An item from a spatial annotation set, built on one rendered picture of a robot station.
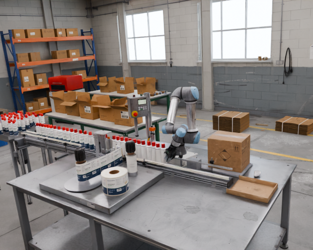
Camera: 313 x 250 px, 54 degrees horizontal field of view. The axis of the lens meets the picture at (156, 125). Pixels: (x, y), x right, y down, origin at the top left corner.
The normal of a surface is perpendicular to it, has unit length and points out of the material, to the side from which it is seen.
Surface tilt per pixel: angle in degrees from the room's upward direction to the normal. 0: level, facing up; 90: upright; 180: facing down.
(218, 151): 90
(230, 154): 90
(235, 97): 90
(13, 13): 90
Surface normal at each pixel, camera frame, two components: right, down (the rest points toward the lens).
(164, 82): -0.66, 0.24
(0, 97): 0.75, 0.13
